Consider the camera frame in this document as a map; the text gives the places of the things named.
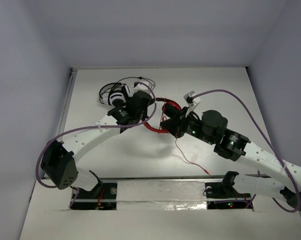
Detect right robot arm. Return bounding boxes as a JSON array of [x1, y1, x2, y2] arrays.
[[160, 106, 301, 212]]

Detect red headphone cable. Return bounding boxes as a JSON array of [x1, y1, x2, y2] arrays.
[[159, 109, 211, 176]]

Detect black cable with coloured plugs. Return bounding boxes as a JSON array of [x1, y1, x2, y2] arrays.
[[115, 76, 156, 92]]

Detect red black headphones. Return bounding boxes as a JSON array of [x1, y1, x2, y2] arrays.
[[143, 97, 182, 134]]

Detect white black striped headphones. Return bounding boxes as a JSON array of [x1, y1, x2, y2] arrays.
[[98, 82, 133, 107]]

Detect aluminium rail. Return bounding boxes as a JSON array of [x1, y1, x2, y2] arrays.
[[100, 174, 255, 181]]

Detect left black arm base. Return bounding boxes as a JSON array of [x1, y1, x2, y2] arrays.
[[69, 170, 118, 211]]

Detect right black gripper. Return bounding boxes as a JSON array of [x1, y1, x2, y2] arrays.
[[159, 106, 216, 146]]

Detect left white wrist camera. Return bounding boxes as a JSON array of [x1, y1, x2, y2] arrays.
[[133, 80, 152, 94]]

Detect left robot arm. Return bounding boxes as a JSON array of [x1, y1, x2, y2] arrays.
[[40, 90, 154, 197]]

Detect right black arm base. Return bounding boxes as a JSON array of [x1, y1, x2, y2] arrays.
[[202, 171, 254, 210]]

